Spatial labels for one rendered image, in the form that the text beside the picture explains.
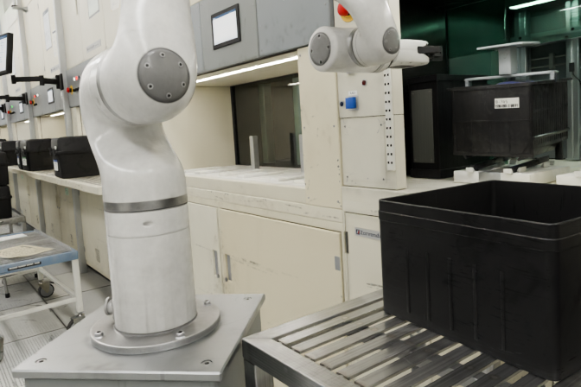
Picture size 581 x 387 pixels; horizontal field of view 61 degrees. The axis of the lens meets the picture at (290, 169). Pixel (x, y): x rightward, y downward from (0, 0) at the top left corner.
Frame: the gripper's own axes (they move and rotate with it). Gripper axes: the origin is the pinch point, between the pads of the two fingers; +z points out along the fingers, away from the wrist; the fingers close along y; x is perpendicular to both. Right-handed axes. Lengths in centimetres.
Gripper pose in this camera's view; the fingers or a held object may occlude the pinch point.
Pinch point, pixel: (427, 54)
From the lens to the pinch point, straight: 118.4
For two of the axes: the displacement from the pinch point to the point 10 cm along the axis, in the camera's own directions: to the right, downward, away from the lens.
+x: -0.6, -9.9, -0.9
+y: 6.0, 0.4, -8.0
